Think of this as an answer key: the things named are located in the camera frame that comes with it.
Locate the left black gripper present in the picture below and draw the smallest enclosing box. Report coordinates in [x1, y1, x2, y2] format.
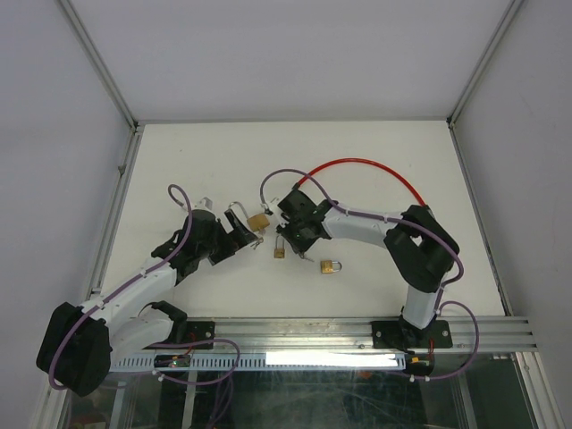
[197, 209, 256, 265]

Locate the large brass padlock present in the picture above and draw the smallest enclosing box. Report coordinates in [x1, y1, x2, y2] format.
[229, 201, 270, 234]

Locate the small brass padlock long shackle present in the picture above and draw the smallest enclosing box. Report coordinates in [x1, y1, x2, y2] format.
[273, 234, 286, 259]

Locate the red cable lock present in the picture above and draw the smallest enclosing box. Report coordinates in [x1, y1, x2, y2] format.
[307, 156, 428, 206]

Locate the silver key pair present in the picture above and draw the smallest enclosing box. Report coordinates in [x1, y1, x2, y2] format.
[300, 253, 315, 263]

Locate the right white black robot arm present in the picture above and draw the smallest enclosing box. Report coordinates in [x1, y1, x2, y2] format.
[268, 189, 464, 346]

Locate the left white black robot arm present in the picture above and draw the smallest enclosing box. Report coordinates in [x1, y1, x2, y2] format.
[36, 209, 257, 397]

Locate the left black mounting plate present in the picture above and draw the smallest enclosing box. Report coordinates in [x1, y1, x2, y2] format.
[160, 319, 215, 349]

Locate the black mounting plate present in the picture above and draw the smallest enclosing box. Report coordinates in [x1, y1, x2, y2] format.
[160, 319, 215, 349]
[371, 318, 453, 351]

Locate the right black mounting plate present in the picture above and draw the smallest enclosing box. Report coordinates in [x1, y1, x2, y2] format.
[371, 318, 453, 351]

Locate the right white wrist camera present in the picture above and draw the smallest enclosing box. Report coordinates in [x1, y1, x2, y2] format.
[261, 199, 287, 225]

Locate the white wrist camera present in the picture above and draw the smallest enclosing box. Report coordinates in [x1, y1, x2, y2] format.
[177, 197, 213, 213]
[261, 199, 287, 225]

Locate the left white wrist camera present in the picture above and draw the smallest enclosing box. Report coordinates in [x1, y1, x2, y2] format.
[177, 197, 213, 213]

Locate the white slotted cable duct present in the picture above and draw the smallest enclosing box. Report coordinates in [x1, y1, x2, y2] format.
[111, 351, 406, 373]

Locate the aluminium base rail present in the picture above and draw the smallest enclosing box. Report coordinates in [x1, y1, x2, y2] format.
[54, 315, 537, 357]

